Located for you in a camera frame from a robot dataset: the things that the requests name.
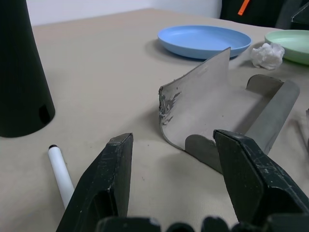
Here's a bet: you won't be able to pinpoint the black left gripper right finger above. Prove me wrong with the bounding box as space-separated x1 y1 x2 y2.
213 129 309 227

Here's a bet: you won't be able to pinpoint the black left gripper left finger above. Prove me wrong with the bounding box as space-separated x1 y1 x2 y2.
56 132 134 232

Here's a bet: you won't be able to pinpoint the white marker pen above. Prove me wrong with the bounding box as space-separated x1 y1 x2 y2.
48 144 75 210

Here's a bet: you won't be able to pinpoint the grey metal dustpan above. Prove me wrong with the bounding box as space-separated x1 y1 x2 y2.
158 46 301 174

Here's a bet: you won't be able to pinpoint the crumpled white paper ball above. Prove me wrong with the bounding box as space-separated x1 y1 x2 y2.
250 43 285 71

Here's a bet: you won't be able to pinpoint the black conical container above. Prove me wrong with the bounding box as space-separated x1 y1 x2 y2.
0 0 56 139

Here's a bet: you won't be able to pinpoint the green plastic plate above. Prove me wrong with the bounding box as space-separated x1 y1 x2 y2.
264 29 309 66

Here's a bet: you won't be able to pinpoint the blue plastic plate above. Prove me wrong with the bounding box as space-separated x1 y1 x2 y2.
157 25 252 60

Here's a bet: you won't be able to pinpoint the black bag with orange tag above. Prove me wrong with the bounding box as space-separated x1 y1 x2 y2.
219 0 309 30

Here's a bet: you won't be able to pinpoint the dark clear-edged object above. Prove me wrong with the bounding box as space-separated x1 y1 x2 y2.
290 1 309 24

